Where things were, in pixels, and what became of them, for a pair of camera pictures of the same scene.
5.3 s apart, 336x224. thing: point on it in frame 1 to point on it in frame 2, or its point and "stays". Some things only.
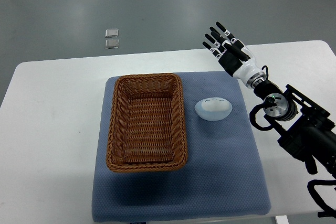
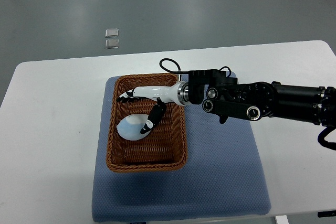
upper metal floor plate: (110, 33) stays
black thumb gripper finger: (235, 49) to (157, 114)
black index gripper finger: (233, 40) to (127, 95)
